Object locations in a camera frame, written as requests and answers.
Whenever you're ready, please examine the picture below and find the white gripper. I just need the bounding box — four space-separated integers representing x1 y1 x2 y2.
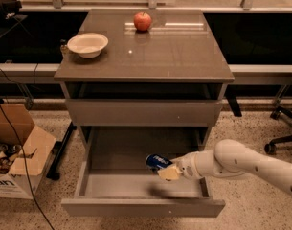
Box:
158 152 202 181

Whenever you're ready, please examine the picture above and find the blue pepsi can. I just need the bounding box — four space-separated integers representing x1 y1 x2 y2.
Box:
146 154 172 171

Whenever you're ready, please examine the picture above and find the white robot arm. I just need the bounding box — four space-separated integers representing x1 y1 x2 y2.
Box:
158 139 292 196

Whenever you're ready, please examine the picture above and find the open grey middle drawer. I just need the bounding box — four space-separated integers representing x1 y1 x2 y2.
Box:
61 127 225 218

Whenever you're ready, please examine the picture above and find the grey drawer cabinet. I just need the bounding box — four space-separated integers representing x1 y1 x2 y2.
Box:
53 9 235 219

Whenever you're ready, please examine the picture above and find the closed grey upper drawer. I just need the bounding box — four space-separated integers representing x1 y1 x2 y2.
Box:
65 99 222 127

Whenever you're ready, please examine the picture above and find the black office chair base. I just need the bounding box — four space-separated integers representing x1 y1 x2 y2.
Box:
263 85 292 156

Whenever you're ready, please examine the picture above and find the white bowl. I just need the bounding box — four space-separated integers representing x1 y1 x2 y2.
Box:
67 33 108 58

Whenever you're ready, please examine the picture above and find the cardboard box with cans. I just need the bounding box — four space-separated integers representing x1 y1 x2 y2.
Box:
0 103 56 199

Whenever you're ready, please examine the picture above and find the red apple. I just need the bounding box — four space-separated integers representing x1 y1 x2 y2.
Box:
133 12 152 32

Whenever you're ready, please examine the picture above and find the small glass bottle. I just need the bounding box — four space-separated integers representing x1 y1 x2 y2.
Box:
60 39 69 58

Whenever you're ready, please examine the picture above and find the black device on shelf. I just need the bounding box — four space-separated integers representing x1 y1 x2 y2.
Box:
0 0 22 20

